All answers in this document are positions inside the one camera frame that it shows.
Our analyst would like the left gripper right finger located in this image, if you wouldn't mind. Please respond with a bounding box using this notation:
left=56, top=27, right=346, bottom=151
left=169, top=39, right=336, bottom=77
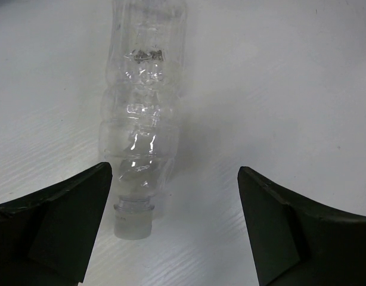
left=237, top=167, right=366, bottom=285

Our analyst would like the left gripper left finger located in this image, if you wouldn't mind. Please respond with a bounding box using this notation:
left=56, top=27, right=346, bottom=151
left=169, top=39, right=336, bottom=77
left=0, top=162, right=112, bottom=285

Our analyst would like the crinkled clear bottle white cap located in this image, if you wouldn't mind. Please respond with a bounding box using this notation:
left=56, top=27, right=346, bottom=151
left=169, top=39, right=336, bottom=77
left=98, top=1, right=187, bottom=240

